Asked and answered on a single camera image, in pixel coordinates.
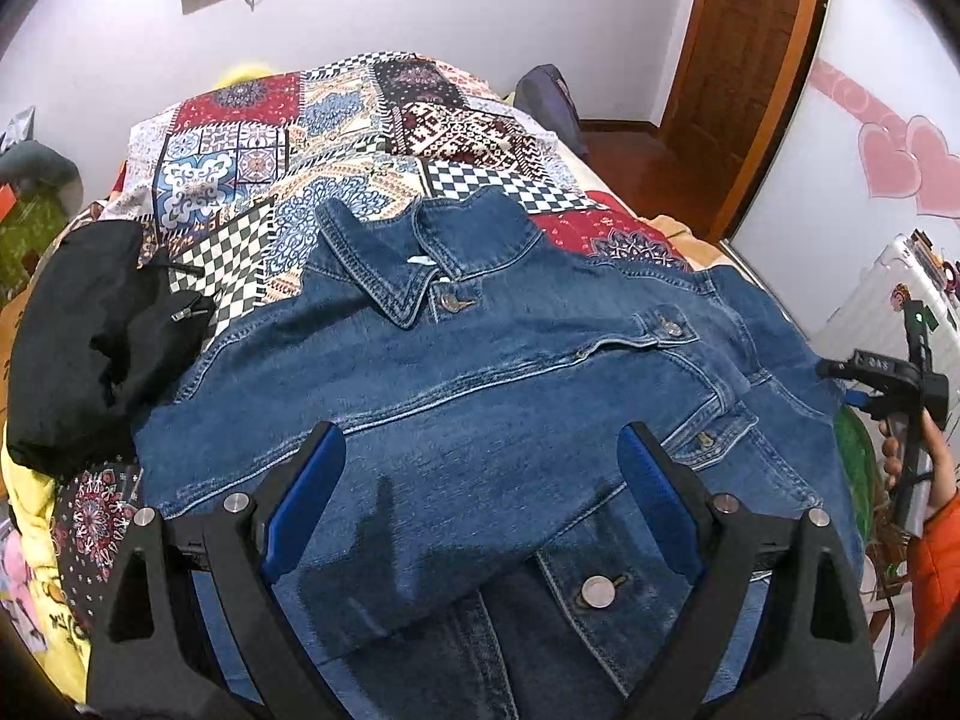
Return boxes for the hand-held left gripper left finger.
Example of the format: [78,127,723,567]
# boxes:
[87,421,347,720]

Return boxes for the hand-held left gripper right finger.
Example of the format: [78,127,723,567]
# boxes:
[616,421,880,720]

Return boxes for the blue denim jacket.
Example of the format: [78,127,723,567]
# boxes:
[132,190,863,720]

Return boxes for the orange sleeved right forearm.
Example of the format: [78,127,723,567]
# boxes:
[910,487,960,665]

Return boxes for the person's right hand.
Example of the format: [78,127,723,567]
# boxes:
[879,409,960,522]

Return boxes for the white suitcase with stickers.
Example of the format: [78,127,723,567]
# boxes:
[814,232,960,421]

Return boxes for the black jacket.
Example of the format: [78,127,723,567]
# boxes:
[6,220,218,479]

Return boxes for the white wardrobe with heart stickers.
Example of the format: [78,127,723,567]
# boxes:
[709,0,960,338]

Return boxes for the yellow cartoon bed sheet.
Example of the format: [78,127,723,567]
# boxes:
[0,420,91,702]

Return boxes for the patchwork printed blanket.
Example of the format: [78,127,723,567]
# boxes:
[52,51,695,605]

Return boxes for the wooden door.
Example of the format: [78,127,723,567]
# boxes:
[660,0,830,158]

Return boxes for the green printed bag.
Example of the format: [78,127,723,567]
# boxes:
[0,191,72,301]

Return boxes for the dark blue backpack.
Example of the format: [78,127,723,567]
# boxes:
[514,65,582,158]

